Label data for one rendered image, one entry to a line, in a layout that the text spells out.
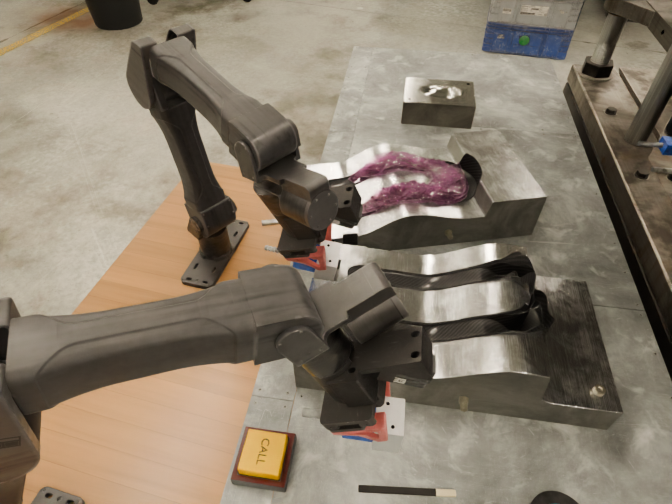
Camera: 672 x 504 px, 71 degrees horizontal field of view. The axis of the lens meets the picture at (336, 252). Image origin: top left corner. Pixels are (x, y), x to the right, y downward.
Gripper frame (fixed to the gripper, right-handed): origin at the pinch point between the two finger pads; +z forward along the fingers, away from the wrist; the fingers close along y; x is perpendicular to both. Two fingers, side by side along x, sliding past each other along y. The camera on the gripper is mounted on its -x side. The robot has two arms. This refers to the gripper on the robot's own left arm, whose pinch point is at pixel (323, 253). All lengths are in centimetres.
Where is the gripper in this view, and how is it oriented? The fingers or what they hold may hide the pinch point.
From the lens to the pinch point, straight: 82.0
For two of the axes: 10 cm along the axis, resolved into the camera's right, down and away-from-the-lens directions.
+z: 3.6, 5.4, 7.6
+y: 1.6, -8.4, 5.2
